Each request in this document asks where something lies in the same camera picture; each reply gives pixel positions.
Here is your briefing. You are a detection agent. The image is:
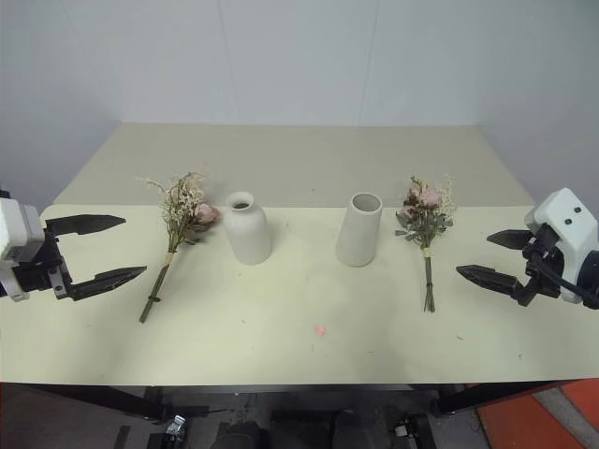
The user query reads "dark rounded shape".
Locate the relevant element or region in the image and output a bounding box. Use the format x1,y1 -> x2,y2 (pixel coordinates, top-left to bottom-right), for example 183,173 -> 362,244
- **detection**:
219,419 -> 270,449

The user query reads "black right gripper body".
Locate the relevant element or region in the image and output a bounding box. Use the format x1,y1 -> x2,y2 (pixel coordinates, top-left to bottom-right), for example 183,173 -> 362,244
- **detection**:
521,224 -> 563,298

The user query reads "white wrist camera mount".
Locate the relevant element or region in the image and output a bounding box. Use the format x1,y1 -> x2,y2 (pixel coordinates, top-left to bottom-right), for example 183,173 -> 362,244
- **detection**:
0,189 -> 45,301
523,187 -> 599,305

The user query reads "white bottle-shaped ceramic vase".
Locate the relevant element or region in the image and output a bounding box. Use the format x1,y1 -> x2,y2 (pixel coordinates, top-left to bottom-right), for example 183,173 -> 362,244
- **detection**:
223,191 -> 274,266

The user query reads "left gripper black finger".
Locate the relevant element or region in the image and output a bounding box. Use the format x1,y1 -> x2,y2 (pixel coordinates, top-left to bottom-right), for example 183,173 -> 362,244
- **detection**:
69,265 -> 149,303
44,213 -> 127,237

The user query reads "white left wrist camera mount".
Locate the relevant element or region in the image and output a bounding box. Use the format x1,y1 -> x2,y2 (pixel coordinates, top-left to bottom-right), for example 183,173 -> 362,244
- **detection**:
0,189 -> 45,301

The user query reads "orange floor mat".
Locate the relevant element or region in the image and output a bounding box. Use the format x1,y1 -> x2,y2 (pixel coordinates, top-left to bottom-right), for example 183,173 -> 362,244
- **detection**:
467,377 -> 599,449

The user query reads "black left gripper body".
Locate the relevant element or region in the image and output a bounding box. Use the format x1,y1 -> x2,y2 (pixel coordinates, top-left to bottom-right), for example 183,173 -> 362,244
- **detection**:
11,224 -> 75,301

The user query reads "short dried pink flower bouquet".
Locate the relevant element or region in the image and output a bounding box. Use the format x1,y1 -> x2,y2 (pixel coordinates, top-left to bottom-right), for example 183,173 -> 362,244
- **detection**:
394,174 -> 458,314

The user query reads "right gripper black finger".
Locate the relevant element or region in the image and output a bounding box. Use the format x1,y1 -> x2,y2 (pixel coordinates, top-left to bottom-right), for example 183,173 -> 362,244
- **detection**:
486,227 -> 535,252
455,264 -> 540,309

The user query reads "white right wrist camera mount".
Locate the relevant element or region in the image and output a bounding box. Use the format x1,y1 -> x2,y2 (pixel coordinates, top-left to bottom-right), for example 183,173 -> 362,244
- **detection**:
523,187 -> 599,305

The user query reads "black table frame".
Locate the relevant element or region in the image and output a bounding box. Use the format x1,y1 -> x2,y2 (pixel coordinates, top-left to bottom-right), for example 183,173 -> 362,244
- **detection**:
0,379 -> 570,422

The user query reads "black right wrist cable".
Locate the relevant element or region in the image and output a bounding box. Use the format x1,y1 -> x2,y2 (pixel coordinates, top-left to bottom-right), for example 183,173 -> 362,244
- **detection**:
536,257 -> 599,311

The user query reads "long-stemmed dried flower bouquet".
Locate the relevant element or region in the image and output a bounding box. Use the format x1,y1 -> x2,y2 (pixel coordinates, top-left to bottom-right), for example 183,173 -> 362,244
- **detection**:
135,161 -> 222,325

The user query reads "white tapered ceramic vase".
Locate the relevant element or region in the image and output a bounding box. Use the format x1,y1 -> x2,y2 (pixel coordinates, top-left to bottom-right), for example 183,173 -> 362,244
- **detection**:
334,192 -> 384,268

